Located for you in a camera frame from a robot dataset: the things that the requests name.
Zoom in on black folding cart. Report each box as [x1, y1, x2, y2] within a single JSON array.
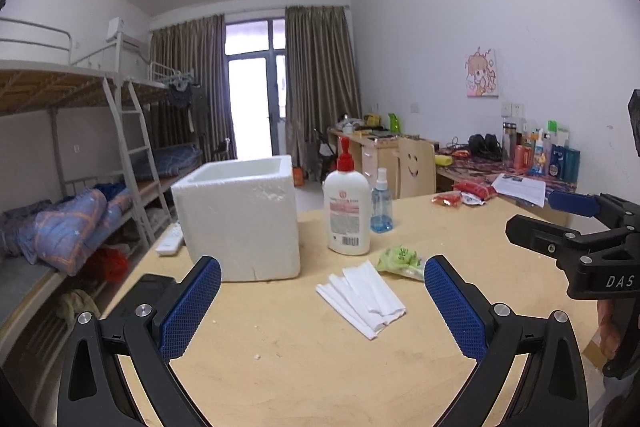
[[314, 128, 341, 182]]

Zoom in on dark hanging clothes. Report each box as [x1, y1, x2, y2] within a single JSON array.
[[167, 82, 193, 110]]

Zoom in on brown curtain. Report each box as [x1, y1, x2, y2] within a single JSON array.
[[285, 5, 362, 182], [149, 14, 236, 162]]

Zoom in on light wood drawer desk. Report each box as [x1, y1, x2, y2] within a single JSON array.
[[327, 127, 441, 188]]

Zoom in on dark blue garment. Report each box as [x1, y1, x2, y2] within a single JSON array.
[[95, 183, 128, 200]]

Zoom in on person's right hand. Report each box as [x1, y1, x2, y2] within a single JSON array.
[[597, 299, 623, 360]]

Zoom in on blue plaid quilt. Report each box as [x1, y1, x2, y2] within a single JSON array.
[[35, 188, 138, 277]]

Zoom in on wooden smiley chair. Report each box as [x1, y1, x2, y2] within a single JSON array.
[[396, 137, 437, 200]]

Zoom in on purple grey blanket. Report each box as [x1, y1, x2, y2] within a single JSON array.
[[0, 202, 61, 263]]

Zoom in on black headphones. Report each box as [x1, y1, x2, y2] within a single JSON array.
[[467, 133, 502, 158]]

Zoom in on blue spray bottle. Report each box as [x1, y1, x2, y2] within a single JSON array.
[[370, 167, 394, 234]]

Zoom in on black folding chair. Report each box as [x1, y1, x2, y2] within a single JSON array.
[[211, 138, 237, 164]]

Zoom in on white metal bed ladder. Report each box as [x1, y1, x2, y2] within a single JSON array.
[[102, 77, 173, 248]]

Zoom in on white foam box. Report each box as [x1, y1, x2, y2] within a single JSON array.
[[171, 154, 302, 284]]

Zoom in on glass balcony door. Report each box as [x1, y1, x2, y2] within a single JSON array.
[[224, 18, 288, 160]]

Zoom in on blue checked bedding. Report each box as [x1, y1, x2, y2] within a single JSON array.
[[150, 143, 203, 180]]

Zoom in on printed paper sheet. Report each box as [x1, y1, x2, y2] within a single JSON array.
[[490, 173, 547, 208]]

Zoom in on white tissues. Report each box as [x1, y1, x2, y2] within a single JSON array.
[[315, 259, 407, 340]]

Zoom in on white lotion pump bottle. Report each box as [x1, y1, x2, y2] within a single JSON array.
[[322, 136, 372, 256]]

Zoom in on pink cartoon wall poster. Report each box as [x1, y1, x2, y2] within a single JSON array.
[[466, 48, 501, 98]]

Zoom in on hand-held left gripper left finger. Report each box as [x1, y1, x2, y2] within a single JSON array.
[[57, 255, 223, 427]]

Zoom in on white remote control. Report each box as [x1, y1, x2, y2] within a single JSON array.
[[155, 223, 185, 256]]

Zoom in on white metal bunk bed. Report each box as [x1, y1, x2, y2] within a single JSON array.
[[0, 18, 166, 408], [122, 61, 206, 188]]

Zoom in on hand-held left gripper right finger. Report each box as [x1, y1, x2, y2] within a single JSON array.
[[423, 254, 591, 427]]

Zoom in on red plastic bag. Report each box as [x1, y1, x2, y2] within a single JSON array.
[[82, 248, 130, 283]]

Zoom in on beige cloth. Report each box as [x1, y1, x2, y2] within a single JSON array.
[[56, 289, 101, 333]]

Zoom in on blue toiletry bottle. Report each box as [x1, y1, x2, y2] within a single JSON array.
[[564, 148, 582, 181], [547, 146, 566, 178]]

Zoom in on green wipes packet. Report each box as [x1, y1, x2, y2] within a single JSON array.
[[376, 245, 426, 282]]

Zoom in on white air conditioner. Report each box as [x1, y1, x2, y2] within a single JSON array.
[[106, 17, 151, 52]]

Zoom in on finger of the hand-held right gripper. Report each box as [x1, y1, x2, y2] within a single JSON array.
[[547, 190, 640, 232], [505, 214, 640, 275]]

